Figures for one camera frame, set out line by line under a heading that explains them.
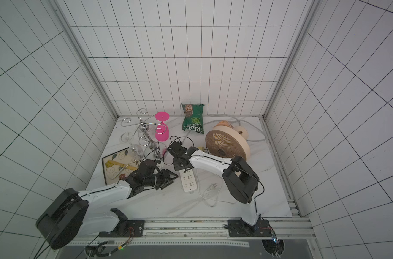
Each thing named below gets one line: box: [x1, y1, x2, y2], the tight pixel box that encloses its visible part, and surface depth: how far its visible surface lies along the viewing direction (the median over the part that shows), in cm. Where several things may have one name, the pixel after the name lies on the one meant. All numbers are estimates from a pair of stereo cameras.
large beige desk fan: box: [205, 120, 251, 161], surface depth 72 cm
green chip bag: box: [180, 103, 205, 135], surface depth 112 cm
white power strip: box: [179, 168, 198, 193], surface depth 87 cm
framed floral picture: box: [101, 146, 143, 186], surface depth 95 cm
